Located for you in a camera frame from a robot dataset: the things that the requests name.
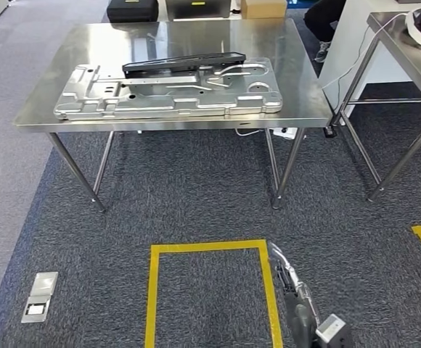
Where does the cardboard box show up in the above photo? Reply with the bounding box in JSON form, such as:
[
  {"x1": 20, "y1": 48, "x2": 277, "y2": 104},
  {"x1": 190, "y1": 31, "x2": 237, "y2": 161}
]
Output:
[{"x1": 240, "y1": 0, "x2": 288, "y2": 20}]

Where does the silver floor outlet box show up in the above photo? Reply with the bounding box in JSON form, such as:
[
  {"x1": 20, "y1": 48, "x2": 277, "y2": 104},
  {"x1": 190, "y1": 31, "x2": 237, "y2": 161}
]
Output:
[{"x1": 21, "y1": 271, "x2": 59, "y2": 324}]

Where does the white power strip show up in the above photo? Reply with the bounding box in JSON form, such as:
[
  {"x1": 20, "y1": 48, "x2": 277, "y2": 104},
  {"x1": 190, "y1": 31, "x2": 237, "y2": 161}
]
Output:
[{"x1": 272, "y1": 126, "x2": 299, "y2": 141}]

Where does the stainless steel workbench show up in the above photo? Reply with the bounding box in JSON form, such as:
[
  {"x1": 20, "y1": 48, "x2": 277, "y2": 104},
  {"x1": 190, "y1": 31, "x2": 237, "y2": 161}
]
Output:
[{"x1": 12, "y1": 18, "x2": 334, "y2": 214}]

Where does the thin white cable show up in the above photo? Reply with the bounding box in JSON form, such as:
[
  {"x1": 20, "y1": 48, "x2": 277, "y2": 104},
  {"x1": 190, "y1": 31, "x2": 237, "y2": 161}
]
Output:
[{"x1": 320, "y1": 12, "x2": 409, "y2": 91}]

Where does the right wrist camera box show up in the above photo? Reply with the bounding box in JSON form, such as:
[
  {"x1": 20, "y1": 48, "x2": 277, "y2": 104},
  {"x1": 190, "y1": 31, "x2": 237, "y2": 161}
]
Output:
[{"x1": 314, "y1": 314, "x2": 355, "y2": 348}]

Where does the black box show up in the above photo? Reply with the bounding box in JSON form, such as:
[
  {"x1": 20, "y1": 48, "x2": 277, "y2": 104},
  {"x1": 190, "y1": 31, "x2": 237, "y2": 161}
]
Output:
[{"x1": 107, "y1": 0, "x2": 160, "y2": 24}]

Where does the black cable with plug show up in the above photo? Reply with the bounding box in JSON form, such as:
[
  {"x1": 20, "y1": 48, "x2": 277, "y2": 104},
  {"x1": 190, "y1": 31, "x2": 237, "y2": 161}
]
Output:
[{"x1": 323, "y1": 48, "x2": 369, "y2": 140}]

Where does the silver metal fixture plate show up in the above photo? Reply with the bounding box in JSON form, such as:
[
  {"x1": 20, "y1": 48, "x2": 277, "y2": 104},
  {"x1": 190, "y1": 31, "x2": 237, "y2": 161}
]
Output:
[{"x1": 53, "y1": 57, "x2": 284, "y2": 122}]

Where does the person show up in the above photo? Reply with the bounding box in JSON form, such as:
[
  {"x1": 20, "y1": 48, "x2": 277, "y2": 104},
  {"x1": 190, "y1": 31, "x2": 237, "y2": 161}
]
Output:
[{"x1": 304, "y1": 0, "x2": 348, "y2": 64}]

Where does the black plastic panel with cutouts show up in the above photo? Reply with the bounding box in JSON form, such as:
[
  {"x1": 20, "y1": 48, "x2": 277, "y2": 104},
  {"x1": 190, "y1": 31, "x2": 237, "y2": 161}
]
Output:
[{"x1": 122, "y1": 51, "x2": 246, "y2": 80}]

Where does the steel side table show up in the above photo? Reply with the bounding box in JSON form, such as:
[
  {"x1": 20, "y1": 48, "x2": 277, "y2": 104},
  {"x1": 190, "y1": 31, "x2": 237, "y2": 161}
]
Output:
[{"x1": 332, "y1": 10, "x2": 421, "y2": 203}]

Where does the grey laptop with yellow sticker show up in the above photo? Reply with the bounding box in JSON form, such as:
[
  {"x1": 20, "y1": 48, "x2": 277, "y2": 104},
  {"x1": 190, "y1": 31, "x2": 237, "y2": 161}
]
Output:
[{"x1": 165, "y1": 0, "x2": 232, "y2": 21}]

